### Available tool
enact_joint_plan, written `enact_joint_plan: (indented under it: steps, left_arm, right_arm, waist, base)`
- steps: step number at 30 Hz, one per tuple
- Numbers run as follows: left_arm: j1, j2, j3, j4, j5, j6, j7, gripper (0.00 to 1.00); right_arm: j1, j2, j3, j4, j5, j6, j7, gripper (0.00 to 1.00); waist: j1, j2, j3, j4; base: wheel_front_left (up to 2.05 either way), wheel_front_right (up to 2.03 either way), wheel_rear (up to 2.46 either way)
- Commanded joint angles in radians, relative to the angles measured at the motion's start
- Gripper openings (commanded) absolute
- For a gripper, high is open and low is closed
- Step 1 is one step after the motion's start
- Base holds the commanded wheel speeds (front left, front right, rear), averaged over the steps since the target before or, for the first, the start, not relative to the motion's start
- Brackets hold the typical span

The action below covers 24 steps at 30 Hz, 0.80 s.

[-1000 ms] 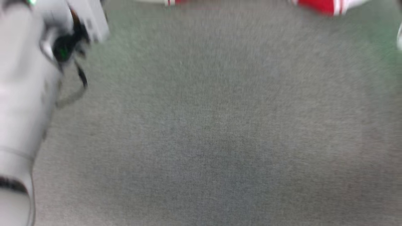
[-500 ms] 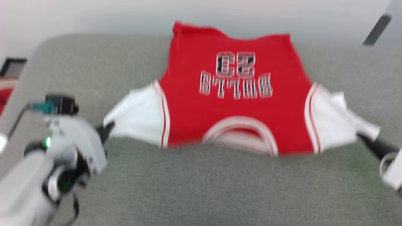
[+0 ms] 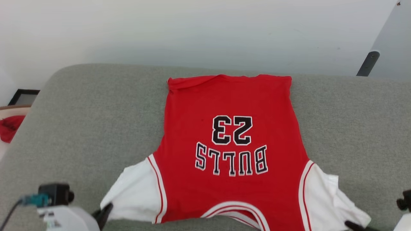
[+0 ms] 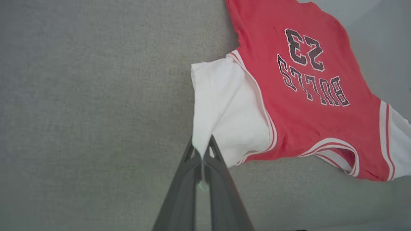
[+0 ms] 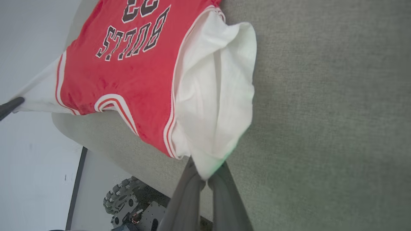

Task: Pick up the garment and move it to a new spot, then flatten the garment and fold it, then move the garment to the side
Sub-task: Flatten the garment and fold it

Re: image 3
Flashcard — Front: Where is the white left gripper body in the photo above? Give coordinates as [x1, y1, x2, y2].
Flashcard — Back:
[37, 205, 101, 231]

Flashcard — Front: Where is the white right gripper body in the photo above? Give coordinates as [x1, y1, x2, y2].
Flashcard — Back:
[393, 213, 411, 231]

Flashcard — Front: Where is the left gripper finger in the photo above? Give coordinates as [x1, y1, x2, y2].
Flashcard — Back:
[92, 203, 113, 231]

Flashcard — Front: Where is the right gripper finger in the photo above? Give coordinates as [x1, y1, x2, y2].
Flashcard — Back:
[345, 221, 370, 231]

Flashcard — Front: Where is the red Bulls basketball jersey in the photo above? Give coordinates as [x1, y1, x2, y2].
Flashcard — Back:
[100, 74, 372, 231]

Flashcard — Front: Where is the crumpled red garment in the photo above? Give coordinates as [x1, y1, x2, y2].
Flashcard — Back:
[0, 115, 25, 143]

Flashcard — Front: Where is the cream woven laundry basket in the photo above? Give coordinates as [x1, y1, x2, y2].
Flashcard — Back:
[0, 105, 31, 151]

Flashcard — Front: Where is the black metal pole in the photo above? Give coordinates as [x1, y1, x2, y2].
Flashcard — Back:
[356, 51, 380, 77]

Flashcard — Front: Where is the black picture frame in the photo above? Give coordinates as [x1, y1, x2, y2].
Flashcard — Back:
[8, 89, 40, 106]

